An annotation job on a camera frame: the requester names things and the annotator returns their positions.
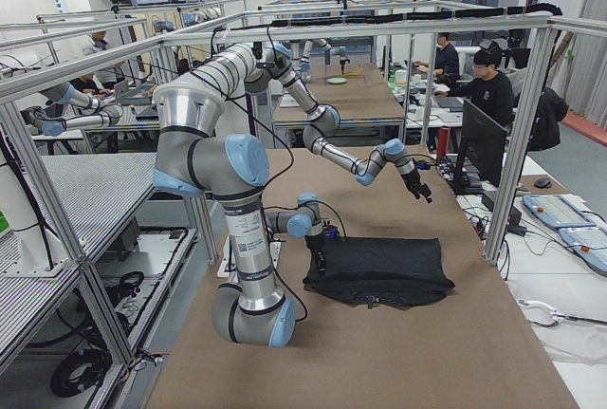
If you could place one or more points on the black printed t-shirt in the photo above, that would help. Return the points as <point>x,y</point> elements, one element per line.
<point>380,271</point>

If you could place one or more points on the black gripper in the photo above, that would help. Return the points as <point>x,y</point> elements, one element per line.
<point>412,180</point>
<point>317,252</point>

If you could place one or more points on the man in black sweater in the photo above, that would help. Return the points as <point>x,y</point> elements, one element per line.
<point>490,90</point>

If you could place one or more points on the red thermos bottle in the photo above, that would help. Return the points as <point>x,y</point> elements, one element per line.
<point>444,136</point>

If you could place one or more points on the black computer mouse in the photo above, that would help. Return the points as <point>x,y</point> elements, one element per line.
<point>543,183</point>

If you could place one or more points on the black computer monitor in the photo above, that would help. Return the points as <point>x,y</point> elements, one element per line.
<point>481,151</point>

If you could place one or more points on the aluminium frame cage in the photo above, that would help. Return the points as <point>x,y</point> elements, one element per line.
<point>55,82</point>

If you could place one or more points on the teach pendant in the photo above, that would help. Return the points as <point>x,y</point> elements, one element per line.
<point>556,212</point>
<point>588,243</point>

